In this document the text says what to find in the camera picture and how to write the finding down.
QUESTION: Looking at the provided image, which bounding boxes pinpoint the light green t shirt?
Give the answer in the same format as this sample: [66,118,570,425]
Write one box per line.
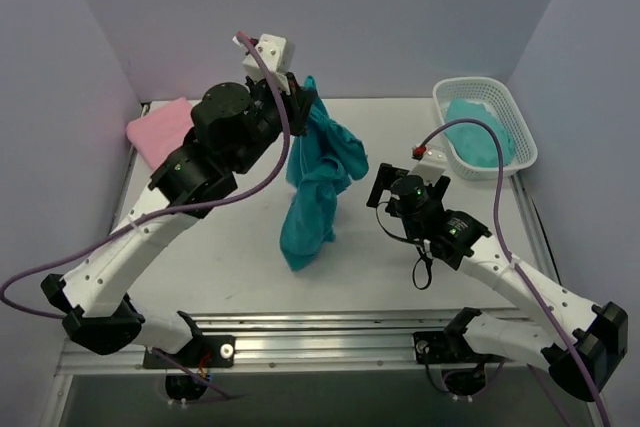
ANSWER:
[445,99,515,168]

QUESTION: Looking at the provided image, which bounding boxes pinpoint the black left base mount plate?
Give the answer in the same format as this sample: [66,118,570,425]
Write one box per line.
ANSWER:
[168,335,236,368]

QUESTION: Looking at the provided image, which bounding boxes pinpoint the folded pink t shirt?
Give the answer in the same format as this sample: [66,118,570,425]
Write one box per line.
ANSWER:
[126,97,193,171]

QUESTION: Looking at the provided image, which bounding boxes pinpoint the white plastic basket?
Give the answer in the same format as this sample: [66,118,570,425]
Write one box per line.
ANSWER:
[433,77,538,181]

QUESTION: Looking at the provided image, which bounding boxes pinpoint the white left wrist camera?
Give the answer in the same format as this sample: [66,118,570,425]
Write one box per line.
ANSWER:
[242,34,295,94]

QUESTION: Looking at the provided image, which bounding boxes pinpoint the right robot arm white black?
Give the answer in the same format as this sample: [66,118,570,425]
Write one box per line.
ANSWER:
[367,163,628,402]

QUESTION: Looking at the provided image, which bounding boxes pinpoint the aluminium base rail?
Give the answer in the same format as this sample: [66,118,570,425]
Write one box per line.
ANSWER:
[55,309,547,375]

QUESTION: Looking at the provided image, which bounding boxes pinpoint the black right arm cable loop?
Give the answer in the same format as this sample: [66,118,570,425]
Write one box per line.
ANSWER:
[375,199,436,291]

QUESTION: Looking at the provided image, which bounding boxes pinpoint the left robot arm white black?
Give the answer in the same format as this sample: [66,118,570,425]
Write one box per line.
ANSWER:
[41,73,317,366]

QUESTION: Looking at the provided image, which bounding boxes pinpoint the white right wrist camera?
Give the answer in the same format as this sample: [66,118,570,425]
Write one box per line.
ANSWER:
[409,145,448,184]

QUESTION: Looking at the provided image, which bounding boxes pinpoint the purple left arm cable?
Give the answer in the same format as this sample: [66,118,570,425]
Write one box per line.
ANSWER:
[0,31,294,319]

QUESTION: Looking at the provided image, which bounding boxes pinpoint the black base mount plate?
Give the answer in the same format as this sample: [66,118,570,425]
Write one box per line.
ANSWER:
[168,335,236,368]
[412,330,502,365]

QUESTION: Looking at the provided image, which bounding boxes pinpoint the teal t shirt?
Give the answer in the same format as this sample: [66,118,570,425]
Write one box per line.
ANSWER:
[279,97,369,272]

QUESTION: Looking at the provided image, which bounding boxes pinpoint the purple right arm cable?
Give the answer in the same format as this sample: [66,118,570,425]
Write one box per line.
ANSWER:
[419,118,614,427]

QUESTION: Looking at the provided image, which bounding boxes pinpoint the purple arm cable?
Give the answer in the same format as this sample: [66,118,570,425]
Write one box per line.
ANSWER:
[0,31,294,319]
[419,118,614,427]

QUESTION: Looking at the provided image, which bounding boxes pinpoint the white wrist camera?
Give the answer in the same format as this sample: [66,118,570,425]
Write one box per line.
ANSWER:
[409,145,448,184]
[242,34,295,94]

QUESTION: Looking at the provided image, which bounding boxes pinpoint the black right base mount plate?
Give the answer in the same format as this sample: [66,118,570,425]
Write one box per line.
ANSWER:
[412,330,502,365]

